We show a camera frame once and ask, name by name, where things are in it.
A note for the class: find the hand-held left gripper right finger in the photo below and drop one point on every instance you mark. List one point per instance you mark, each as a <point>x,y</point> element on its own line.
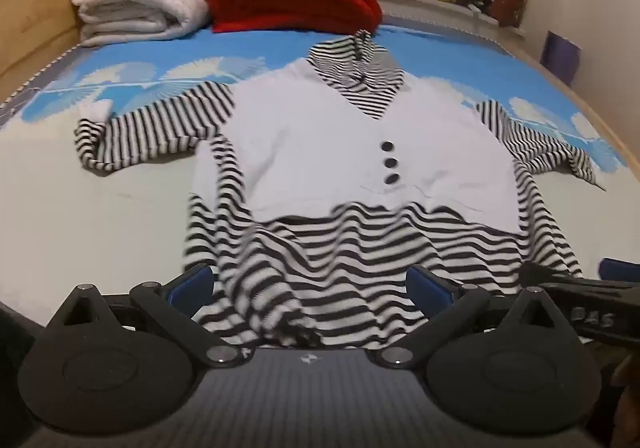
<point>429,286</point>

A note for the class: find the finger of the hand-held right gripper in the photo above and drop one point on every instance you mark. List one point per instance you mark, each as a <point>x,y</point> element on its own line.
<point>620,269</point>
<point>535,274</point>

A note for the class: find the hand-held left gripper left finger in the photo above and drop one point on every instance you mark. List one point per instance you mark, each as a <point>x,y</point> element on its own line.
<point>192,282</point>

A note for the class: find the black white striped sweater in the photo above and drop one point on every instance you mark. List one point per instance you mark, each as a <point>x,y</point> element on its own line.
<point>310,143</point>

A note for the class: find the purple box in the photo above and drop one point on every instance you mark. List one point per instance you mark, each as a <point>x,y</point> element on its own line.
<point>561,57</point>

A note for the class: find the white windowsill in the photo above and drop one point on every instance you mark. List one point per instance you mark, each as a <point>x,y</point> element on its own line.
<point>425,8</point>

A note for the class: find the wooden headboard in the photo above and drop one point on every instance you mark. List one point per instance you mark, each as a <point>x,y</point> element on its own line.
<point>35,18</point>

